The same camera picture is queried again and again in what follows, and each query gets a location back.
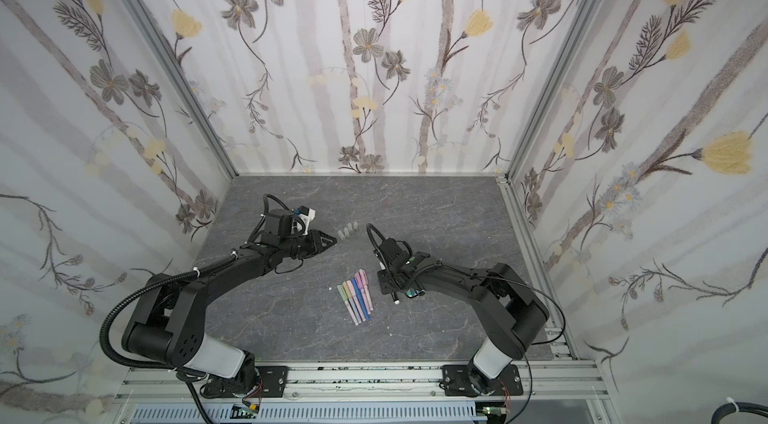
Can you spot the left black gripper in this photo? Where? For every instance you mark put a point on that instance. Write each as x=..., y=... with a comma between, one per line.
x=316, y=241

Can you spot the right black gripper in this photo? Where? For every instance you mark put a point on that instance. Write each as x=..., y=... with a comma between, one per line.
x=395, y=279

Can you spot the pink speckled pen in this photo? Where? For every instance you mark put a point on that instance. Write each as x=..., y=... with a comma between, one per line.
x=365, y=289

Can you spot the purple cap pink pen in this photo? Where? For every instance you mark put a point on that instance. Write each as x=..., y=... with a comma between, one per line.
x=358, y=283

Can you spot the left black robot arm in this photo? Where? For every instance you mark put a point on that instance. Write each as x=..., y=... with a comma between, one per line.
x=168, y=325

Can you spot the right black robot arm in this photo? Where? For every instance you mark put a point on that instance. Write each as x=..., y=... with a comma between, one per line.
x=509, y=311

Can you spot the tan cap blue pen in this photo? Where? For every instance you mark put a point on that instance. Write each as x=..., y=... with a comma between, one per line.
x=349, y=298

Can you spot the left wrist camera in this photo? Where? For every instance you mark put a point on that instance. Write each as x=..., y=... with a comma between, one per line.
x=293, y=221

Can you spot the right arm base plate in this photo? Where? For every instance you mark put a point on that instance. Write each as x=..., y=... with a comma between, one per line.
x=464, y=380

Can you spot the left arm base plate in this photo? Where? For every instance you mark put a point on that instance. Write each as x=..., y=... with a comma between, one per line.
x=254, y=380

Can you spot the white perforated cable duct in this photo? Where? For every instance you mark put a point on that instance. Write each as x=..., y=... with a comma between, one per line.
x=356, y=412

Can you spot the aluminium mounting rail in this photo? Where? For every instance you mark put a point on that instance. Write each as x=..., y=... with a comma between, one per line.
x=303, y=382

